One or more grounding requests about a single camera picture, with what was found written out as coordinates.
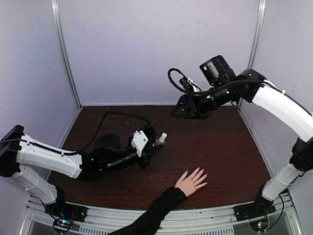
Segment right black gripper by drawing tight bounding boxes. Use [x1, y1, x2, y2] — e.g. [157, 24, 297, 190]
[171, 80, 233, 119]

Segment glitter nail polish bottle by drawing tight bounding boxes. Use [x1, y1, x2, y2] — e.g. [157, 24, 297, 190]
[155, 132, 168, 145]

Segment black sleeved forearm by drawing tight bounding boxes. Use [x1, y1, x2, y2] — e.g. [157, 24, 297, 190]
[111, 187, 187, 235]

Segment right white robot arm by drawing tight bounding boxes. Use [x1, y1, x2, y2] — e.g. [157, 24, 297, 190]
[167, 55, 313, 216]

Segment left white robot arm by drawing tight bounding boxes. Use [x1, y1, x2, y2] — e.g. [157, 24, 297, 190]
[0, 125, 167, 217]

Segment person's bare hand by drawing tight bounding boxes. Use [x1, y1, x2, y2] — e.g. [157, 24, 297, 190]
[174, 167, 208, 197]

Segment left round circuit board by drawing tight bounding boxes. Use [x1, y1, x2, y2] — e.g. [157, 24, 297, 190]
[52, 218, 73, 233]

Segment round circuit board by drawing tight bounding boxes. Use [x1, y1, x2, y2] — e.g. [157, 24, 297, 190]
[52, 218, 73, 233]
[248, 218, 269, 233]

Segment right round circuit board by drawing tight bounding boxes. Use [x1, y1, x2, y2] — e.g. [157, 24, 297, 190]
[248, 218, 269, 233]

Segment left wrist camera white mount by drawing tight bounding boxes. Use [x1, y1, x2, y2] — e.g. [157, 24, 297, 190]
[131, 130, 148, 157]

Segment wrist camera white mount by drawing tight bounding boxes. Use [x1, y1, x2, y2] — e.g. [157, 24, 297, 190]
[179, 77, 202, 93]
[131, 130, 148, 157]

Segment right black sleeved cable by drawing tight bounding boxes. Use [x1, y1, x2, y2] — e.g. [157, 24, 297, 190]
[167, 68, 266, 97]

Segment black sleeved cable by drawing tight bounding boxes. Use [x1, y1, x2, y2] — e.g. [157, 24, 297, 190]
[60, 111, 151, 155]
[167, 68, 266, 97]

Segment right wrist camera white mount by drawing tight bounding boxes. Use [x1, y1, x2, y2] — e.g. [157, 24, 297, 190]
[179, 77, 202, 93]

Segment left black sleeved cable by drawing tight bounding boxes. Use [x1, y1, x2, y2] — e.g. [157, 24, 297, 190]
[60, 111, 151, 155]

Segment right aluminium frame post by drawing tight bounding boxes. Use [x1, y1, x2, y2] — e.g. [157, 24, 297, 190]
[247, 0, 267, 69]

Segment aluminium frame post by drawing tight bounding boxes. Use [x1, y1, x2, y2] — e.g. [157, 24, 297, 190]
[51, 0, 82, 109]
[247, 0, 267, 69]

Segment aluminium front rail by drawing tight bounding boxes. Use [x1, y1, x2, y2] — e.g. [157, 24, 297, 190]
[18, 192, 303, 235]

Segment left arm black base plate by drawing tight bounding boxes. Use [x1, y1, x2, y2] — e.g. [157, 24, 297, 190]
[45, 203, 88, 222]

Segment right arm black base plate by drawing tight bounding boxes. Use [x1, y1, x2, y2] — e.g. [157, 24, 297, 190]
[234, 202, 276, 222]

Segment left aluminium frame post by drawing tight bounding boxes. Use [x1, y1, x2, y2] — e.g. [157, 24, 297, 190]
[51, 0, 82, 109]

